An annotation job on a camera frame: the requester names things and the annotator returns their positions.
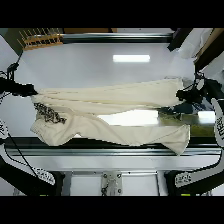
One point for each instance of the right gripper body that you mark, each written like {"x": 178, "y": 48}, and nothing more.
{"x": 189, "y": 95}

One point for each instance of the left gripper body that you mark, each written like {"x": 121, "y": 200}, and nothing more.
{"x": 25, "y": 90}

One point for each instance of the cream pants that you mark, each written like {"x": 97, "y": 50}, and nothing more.
{"x": 110, "y": 96}

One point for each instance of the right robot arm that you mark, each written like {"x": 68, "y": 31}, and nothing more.
{"x": 218, "y": 133}

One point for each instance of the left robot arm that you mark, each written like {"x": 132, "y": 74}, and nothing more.
{"x": 13, "y": 173}

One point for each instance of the dark brown garment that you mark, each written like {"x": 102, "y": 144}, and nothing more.
{"x": 210, "y": 50}

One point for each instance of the white garment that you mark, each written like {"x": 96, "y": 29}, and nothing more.
{"x": 195, "y": 41}

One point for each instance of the black garment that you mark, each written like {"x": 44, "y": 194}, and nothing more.
{"x": 179, "y": 38}

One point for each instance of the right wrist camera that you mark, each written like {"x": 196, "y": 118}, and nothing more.
{"x": 199, "y": 80}

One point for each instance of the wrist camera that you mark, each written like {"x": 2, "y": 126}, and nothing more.
{"x": 199, "y": 80}
{"x": 12, "y": 68}

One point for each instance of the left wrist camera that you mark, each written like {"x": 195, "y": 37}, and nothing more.
{"x": 12, "y": 68}

